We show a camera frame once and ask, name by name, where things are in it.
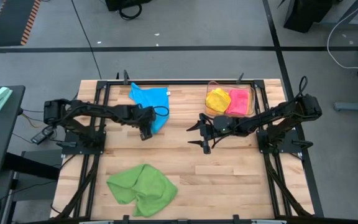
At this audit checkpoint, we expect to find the black coiled cable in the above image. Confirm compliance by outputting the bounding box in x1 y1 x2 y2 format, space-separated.
118 2 143 21

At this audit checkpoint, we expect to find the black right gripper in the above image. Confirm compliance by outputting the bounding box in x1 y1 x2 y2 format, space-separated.
186 113 218 147

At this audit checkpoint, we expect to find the black cabinet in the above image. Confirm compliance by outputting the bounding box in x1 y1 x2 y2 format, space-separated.
283 0 335 34

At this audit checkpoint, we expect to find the black equipment base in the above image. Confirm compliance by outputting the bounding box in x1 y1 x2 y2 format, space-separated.
104 0 152 12

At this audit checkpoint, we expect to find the white floor cable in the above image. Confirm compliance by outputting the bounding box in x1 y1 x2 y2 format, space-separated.
326 0 358 70

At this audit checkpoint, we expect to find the black metal rig frame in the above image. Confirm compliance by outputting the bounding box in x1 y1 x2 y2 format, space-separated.
54 70 315 224

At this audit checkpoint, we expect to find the yellow microfiber towel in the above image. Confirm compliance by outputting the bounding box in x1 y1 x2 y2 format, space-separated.
205 88 232 113

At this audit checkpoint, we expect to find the grey desk leg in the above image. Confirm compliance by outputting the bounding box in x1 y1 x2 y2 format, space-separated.
334 100 358 113
314 19 358 31

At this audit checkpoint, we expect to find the clear plastic bin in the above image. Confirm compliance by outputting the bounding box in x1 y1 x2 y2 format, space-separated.
205 80 256 118

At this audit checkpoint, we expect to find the black floor cable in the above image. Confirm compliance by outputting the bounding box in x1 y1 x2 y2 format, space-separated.
70 0 103 80

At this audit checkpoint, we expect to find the green microfiber towel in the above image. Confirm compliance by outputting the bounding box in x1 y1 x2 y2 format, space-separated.
106 164 179 218

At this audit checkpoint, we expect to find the black side desk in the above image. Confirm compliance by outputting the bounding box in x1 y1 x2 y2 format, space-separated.
0 85 27 177

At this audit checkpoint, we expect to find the yellow floor cable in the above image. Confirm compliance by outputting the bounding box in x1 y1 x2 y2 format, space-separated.
21 111 46 129

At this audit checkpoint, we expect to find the black power adapter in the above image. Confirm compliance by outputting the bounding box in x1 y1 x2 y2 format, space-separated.
30 126 55 146

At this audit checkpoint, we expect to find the blue microfiber towel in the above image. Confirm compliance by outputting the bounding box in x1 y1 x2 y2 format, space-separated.
128 82 170 134

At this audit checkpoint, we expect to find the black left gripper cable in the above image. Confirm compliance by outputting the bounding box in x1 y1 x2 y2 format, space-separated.
152 105 170 118

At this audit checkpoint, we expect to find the pink microfiber towel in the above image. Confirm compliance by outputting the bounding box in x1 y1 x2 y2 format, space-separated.
225 89 250 115

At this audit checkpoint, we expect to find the black right arm base cable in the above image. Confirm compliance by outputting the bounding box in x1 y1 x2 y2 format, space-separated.
296 75 309 99

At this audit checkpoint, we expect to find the black floor mat orange edge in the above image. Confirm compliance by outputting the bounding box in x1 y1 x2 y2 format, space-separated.
0 0 42 48

